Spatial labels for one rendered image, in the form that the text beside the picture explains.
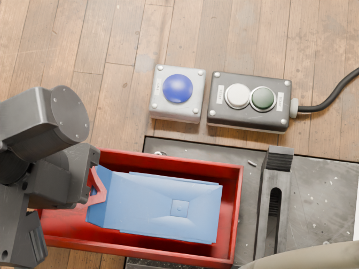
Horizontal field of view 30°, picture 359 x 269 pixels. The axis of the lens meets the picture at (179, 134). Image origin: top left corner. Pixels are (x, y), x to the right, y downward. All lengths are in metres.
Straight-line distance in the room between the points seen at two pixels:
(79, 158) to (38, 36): 0.29
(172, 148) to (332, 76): 0.24
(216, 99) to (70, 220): 0.24
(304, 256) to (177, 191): 0.56
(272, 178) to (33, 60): 0.37
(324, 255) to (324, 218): 0.63
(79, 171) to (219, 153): 0.24
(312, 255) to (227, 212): 0.61
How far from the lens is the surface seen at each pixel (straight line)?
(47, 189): 0.69
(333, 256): 0.25
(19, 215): 0.68
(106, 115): 0.90
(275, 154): 0.80
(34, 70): 0.94
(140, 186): 0.82
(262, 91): 0.87
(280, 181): 0.80
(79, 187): 0.71
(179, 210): 0.81
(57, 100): 0.62
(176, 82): 0.87
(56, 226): 0.87
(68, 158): 0.73
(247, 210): 0.86
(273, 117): 0.87
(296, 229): 0.87
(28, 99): 0.61
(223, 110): 0.87
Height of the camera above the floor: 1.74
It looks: 71 degrees down
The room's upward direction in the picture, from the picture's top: 2 degrees counter-clockwise
